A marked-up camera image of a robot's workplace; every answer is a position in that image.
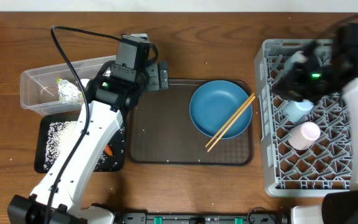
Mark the white rice pile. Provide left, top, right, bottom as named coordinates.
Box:
left=40, top=121, right=126, bottom=173

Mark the brown serving tray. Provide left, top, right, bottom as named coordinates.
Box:
left=126, top=79, right=254, bottom=166

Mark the black waste tray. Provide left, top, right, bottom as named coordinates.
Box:
left=34, top=113, right=126, bottom=174

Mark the light blue bowl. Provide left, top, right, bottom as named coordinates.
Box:
left=283, top=51, right=307, bottom=73

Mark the grey dishwasher rack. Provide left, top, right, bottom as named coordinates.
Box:
left=254, top=39, right=353, bottom=197

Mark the white napkin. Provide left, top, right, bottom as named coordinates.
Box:
left=79, top=70, right=111, bottom=91

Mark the clear plastic bin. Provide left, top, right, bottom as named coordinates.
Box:
left=20, top=55, right=116, bottom=116

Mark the light blue cup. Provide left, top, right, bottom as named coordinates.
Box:
left=283, top=100, right=314, bottom=123

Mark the aluminium foil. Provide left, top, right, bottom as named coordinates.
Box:
left=57, top=78, right=83, bottom=101

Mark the pink cup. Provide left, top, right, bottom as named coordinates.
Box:
left=288, top=121, right=321, bottom=150

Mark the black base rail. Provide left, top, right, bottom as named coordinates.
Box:
left=88, top=203, right=291, bottom=224

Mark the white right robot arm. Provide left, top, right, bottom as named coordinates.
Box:
left=272, top=23, right=358, bottom=223

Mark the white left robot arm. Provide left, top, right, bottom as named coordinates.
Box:
left=7, top=34, right=168, bottom=223

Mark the orange carrot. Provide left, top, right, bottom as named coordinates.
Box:
left=104, top=145, right=114, bottom=156

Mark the dark blue plate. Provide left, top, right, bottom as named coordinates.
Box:
left=190, top=80, right=249, bottom=137

